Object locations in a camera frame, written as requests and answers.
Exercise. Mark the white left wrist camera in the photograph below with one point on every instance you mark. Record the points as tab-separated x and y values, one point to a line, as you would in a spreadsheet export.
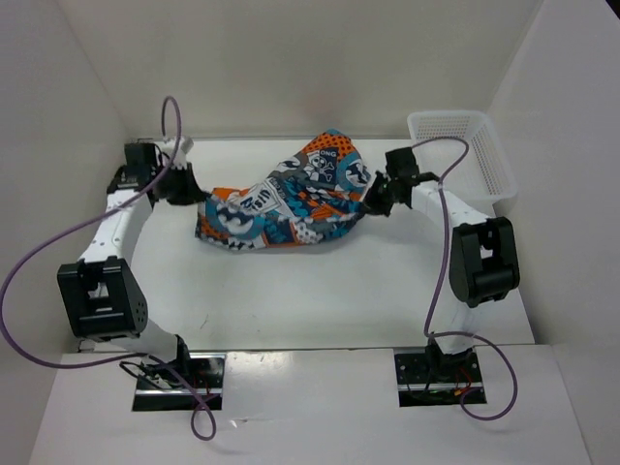
175	151

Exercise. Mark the colourful patterned shorts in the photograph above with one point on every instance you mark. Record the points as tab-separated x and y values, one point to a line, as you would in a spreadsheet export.
312	197

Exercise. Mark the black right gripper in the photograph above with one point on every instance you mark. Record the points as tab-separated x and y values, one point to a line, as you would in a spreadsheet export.
370	201

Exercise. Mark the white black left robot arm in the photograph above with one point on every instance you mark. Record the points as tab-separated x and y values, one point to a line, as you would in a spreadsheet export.
101	295

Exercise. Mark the white plastic basket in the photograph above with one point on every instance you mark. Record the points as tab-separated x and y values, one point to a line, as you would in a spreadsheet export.
484	177

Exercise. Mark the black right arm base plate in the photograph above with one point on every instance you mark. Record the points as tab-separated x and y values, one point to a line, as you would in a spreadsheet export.
426	377

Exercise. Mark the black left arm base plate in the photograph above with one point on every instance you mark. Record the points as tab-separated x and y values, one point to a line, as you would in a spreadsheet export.
158	391

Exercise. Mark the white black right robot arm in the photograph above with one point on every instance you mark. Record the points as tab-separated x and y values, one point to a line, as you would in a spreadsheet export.
479	261

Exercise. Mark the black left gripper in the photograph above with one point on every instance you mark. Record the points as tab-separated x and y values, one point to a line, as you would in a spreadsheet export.
192	193

